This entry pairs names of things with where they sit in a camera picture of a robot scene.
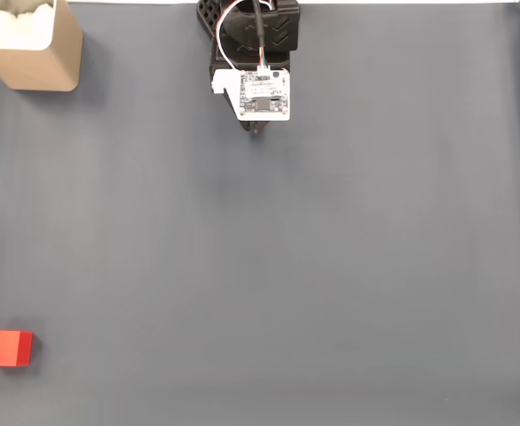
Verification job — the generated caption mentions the white crumpled paper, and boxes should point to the white crumpled paper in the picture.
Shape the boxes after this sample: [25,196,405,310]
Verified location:
[0,0,56,48]

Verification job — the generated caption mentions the beige box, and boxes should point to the beige box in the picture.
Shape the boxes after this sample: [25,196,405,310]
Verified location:
[0,0,84,93]

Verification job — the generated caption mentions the dark blue-grey mat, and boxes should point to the dark blue-grey mat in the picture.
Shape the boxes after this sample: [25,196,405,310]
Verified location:
[0,2,520,426]

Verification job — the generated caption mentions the red white black servo wire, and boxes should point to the red white black servo wire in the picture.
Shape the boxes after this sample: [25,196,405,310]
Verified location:
[215,0,261,72]

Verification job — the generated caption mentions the red cube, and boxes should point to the red cube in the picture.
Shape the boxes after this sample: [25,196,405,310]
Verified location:
[0,329,34,368]

